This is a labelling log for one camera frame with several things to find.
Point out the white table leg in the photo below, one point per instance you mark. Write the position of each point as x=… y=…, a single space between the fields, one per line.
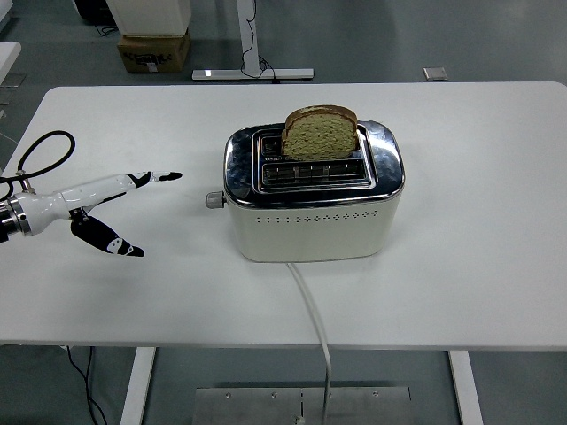
x=465 y=385
x=137 y=385

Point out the white side table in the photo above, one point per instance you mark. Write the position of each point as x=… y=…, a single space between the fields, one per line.
x=9 y=57

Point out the cream and chrome toaster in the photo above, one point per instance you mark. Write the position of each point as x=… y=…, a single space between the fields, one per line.
x=310 y=239

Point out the white box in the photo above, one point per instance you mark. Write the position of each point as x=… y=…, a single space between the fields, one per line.
x=150 y=17

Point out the brown cardboard box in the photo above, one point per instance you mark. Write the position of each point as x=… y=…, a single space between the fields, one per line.
x=150 y=55

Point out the white T-shaped desk leg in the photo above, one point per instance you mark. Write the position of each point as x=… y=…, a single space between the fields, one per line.
x=247 y=35

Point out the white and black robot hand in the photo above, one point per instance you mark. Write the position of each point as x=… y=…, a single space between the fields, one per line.
x=84 y=192

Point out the black equipment case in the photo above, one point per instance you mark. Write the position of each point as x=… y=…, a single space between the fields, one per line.
x=90 y=11

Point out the brown bread slice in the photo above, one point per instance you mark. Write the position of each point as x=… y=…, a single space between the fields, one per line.
x=319 y=137

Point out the grey floor socket plate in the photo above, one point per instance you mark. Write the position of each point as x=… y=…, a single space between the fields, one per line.
x=435 y=73
x=13 y=80

